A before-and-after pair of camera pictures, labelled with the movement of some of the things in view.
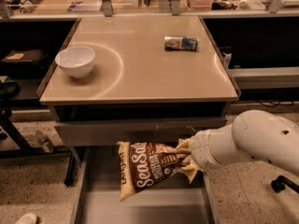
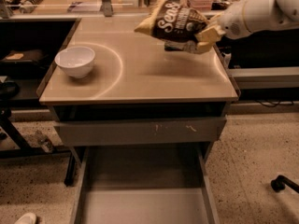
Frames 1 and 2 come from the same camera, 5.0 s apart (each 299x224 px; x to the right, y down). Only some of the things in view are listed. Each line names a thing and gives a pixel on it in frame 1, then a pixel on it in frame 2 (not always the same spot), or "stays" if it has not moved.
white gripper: (202, 149) -> (232, 21)
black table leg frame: (24, 149) stays
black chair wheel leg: (278, 184) stays
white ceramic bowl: (76, 61) stays
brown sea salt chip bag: (142, 164) -> (173, 23)
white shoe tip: (27, 218) stays
